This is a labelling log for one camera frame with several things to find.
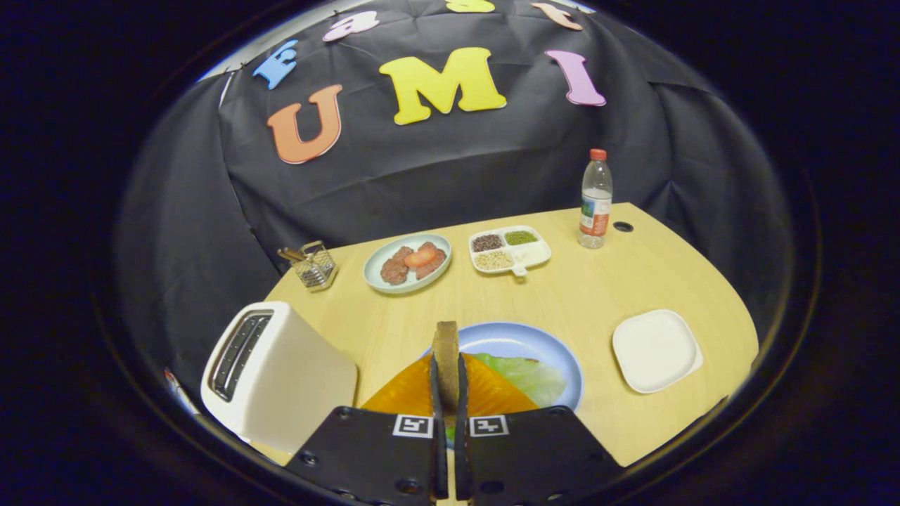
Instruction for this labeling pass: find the white divided tray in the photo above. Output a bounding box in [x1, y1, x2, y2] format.
[468, 225, 553, 278]

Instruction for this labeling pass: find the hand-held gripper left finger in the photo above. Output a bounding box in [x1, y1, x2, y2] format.
[281, 351, 449, 506]

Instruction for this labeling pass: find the pale green round plate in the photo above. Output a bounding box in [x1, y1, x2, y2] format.
[363, 233, 453, 294]

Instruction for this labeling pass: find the brown meat patty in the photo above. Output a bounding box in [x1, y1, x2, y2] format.
[413, 241, 448, 280]
[380, 246, 416, 285]

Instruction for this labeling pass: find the dark brown round-topped toast slice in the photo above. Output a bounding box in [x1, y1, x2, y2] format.
[431, 320, 461, 429]

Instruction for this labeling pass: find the blue round plate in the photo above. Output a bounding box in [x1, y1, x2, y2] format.
[422, 322, 584, 415]

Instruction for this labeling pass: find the white toaster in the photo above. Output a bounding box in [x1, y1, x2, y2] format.
[200, 301, 359, 455]

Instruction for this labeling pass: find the wire mesh basket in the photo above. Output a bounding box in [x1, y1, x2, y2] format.
[294, 241, 340, 292]

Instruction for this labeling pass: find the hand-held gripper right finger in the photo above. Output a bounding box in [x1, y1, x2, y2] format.
[454, 351, 626, 506]

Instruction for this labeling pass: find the green lettuce leaf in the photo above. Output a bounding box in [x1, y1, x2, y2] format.
[470, 353, 567, 408]

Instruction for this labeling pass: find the clear water bottle red cap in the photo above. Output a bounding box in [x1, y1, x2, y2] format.
[578, 148, 614, 249]

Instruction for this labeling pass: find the white square plate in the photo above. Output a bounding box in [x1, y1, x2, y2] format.
[612, 309, 704, 394]

